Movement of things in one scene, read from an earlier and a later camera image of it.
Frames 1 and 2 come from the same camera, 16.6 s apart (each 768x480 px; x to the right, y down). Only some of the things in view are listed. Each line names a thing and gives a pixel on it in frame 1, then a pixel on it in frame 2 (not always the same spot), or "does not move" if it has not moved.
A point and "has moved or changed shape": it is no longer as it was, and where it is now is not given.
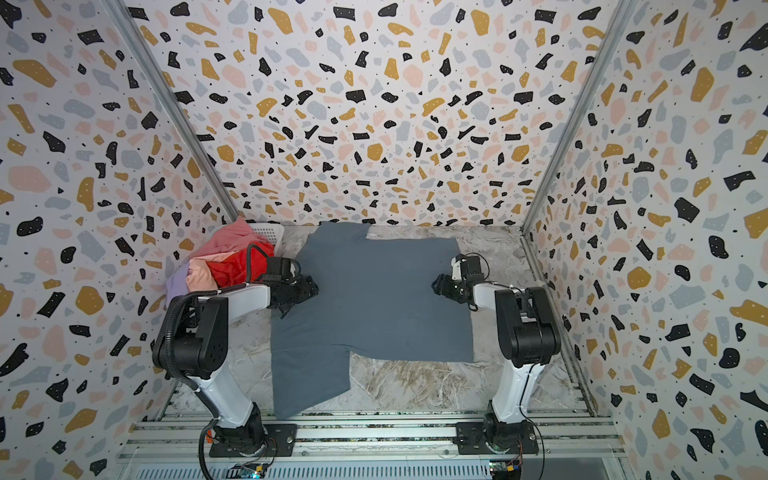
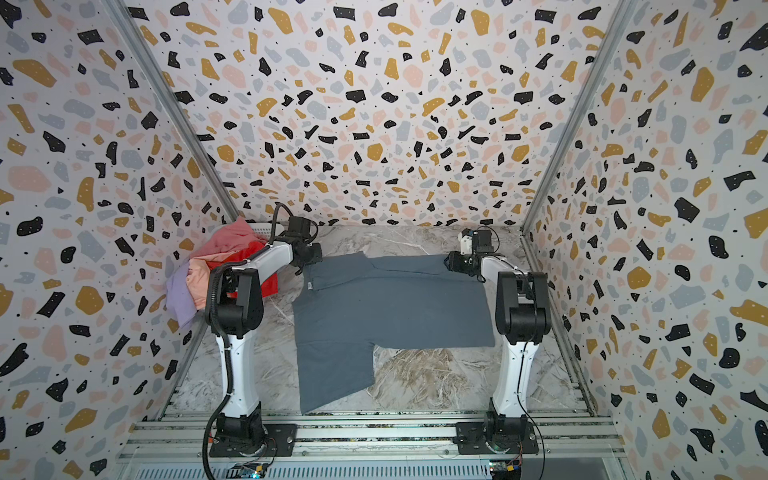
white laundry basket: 273,233 does not move
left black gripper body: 292,292 → 311,253
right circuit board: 506,469 does not move
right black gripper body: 445,287 → 455,261
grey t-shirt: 374,296 has moved or changed shape
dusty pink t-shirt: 232,237 does not move
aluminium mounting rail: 379,438 does not move
